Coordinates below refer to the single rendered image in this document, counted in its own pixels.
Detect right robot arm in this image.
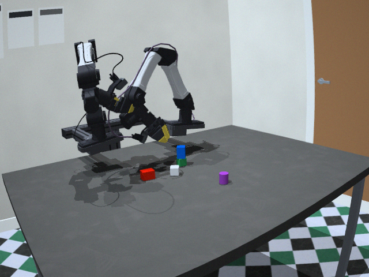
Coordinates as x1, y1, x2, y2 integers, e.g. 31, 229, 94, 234
74, 39, 128, 148

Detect green cube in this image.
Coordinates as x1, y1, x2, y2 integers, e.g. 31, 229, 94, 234
176, 158, 187, 167

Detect red block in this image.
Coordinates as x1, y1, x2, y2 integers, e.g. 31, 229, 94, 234
140, 168, 155, 181

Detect blue rectangular block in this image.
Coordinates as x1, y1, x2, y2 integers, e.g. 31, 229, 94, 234
176, 145, 186, 159

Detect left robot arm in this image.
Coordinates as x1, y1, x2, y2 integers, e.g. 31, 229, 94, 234
119, 47, 204, 129

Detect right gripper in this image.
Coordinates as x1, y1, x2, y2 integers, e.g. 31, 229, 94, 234
98, 89, 134, 113

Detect purple cylinder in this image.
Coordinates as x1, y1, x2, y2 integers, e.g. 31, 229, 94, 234
219, 171, 228, 185

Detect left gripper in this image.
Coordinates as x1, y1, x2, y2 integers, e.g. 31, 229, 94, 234
141, 112, 170, 143

